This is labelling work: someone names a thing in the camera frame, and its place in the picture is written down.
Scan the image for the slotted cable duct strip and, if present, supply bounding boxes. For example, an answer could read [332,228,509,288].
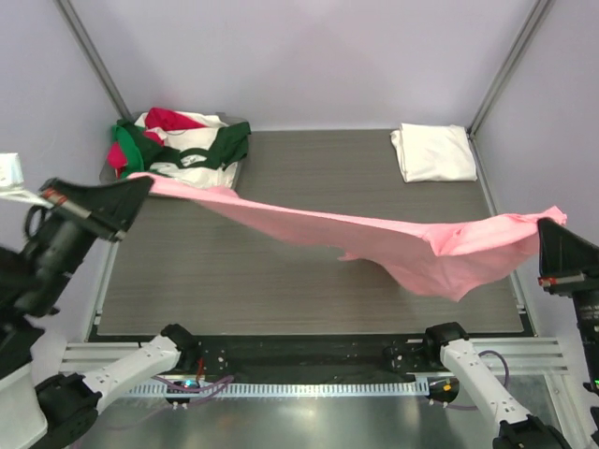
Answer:
[124,378,430,398]

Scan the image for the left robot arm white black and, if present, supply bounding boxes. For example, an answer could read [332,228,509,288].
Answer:
[1,175,200,448]

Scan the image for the bright green t shirt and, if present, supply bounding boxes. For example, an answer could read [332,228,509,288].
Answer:
[108,125,145,179]

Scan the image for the folded white t shirt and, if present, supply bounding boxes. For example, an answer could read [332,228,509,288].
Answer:
[390,123,477,183]

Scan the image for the clear plastic bin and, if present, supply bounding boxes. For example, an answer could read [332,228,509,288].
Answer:
[99,108,251,189]

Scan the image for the white t shirt in bin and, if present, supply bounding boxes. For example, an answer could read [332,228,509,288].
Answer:
[135,110,248,188]

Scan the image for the left aluminium frame post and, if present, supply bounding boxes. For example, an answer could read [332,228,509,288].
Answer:
[54,0,132,120]

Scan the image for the pink t shirt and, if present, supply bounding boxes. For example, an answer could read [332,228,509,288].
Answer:
[151,175,567,302]

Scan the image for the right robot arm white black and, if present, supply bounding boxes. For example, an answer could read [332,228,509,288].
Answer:
[424,219,598,448]

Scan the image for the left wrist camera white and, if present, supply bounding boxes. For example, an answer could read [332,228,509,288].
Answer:
[0,152,51,209]

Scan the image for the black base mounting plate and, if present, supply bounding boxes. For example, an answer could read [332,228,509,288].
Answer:
[166,334,447,384]

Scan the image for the aluminium frame post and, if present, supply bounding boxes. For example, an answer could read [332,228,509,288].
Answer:
[54,0,132,120]
[467,0,556,137]

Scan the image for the dark green t shirt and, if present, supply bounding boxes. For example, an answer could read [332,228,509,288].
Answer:
[110,119,253,172]

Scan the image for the right aluminium frame post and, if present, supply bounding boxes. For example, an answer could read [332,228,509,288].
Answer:
[467,0,556,137]

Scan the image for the red t shirt in bin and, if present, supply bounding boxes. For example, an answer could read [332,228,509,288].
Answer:
[111,108,208,171]

